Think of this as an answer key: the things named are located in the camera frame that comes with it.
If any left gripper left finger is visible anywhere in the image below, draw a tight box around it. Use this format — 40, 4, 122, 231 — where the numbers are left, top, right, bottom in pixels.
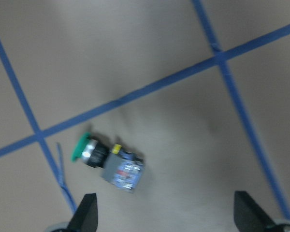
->
45, 192, 99, 232

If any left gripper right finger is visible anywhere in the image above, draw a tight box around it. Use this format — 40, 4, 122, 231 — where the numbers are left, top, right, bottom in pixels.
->
233, 191, 290, 232

